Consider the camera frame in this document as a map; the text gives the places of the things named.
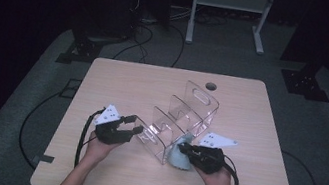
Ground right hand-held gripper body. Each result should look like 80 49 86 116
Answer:
185 129 241 180

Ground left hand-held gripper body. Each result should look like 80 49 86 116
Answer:
89 101 137 150

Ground light blue textured cloth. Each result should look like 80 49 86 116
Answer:
165 130 199 173

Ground clear acrylic divided organizer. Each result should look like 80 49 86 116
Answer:
128 72 224 174

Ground person's left hand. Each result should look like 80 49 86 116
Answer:
82 129 123 171

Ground person's right hand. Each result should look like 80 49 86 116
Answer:
192 163 239 185

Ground grey tape strip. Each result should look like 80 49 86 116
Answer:
31 152 55 166

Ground black stand base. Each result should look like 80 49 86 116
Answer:
54 25 129 75
276 57 329 105

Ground white metal stand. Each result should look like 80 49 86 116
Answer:
184 0 278 59

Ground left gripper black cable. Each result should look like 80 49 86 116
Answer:
72 103 107 172

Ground square floor outlet frame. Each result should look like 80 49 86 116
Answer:
57 76 83 102

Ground round table cable hole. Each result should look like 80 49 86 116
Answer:
203 81 219 93

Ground bundle of floor cables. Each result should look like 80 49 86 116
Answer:
111 0 230 78

